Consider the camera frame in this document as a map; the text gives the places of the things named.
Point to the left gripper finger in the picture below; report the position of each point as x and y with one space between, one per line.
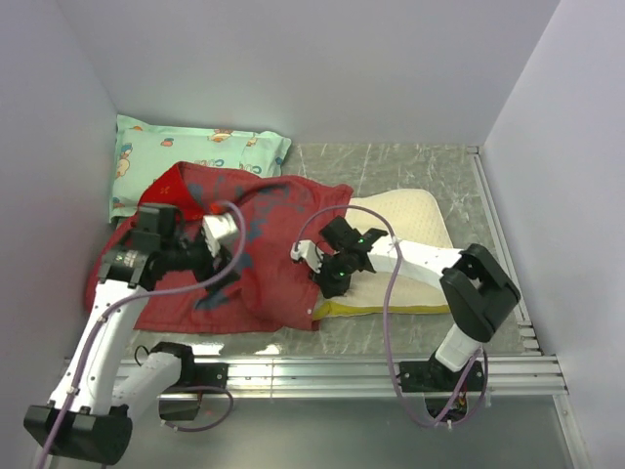
217 294
242 262

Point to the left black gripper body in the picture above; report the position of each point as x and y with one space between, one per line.
195 256

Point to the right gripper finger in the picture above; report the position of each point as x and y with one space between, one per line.
319 275
334 287

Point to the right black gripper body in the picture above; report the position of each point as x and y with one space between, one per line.
337 267

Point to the red patterned pillowcase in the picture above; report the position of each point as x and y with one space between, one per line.
278 211

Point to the cream yellow foam pillow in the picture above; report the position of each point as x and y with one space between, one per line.
414 215

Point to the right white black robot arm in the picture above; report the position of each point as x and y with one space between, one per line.
477 291

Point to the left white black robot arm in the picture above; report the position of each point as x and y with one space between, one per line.
90 416

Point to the mint green cartoon pillow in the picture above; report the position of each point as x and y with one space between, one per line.
143 152

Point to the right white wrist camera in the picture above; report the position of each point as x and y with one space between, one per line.
305 251

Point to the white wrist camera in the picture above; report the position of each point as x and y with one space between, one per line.
305 251
218 230

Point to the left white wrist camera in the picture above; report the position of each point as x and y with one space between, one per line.
218 230

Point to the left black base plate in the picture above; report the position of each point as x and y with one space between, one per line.
205 378

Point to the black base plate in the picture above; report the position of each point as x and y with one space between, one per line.
466 387
205 378

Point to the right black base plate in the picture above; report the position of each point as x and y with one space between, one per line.
466 387

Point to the aluminium front rail frame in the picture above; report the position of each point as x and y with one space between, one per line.
343 412

